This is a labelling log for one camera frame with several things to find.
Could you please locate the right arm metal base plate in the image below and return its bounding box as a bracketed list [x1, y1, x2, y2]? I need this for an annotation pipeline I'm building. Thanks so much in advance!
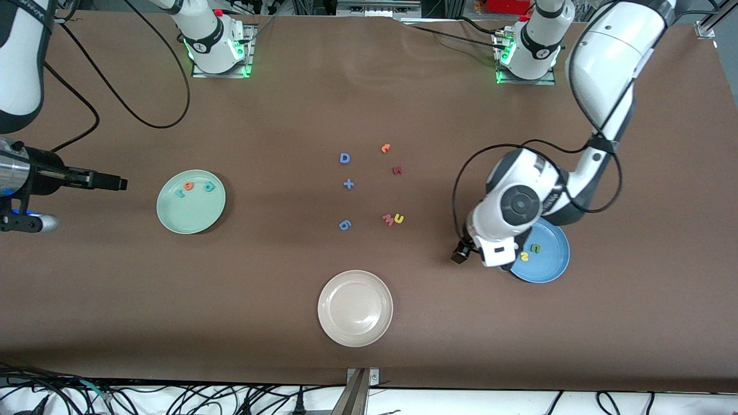
[191, 24, 254, 78]

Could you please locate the metal camera pole bracket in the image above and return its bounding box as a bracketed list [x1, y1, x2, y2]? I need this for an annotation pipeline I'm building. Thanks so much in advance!
[332, 368, 380, 415]

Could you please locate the red box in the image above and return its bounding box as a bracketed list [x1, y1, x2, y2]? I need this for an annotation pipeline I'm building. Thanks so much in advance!
[486, 0, 531, 15]

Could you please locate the black cable on table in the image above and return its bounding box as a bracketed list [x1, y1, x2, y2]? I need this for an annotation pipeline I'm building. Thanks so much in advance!
[401, 16, 508, 51]

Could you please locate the beige plate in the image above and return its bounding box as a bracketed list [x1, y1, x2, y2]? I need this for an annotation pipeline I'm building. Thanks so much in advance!
[317, 270, 394, 348]

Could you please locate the teal floor cable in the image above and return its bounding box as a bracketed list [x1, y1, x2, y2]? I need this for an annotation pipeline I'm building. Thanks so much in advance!
[75, 378, 113, 401]

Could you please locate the aluminium frame beam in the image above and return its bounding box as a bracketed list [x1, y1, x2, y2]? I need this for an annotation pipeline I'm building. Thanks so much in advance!
[334, 0, 423, 18]

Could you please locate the blue plate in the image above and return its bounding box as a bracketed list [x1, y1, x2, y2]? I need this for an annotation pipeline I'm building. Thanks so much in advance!
[510, 222, 571, 284]

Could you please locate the aluminium frame rail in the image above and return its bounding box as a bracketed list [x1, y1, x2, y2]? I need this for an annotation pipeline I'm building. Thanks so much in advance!
[695, 0, 738, 40]

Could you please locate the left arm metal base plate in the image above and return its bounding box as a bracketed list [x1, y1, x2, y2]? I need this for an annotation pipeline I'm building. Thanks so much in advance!
[495, 32, 557, 86]

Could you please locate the mint green plate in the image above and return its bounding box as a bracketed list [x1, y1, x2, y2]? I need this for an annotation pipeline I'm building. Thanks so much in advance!
[156, 169, 227, 235]

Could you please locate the brown table cover sheet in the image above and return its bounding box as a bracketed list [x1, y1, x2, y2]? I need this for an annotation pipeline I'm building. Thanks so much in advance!
[0, 9, 738, 394]

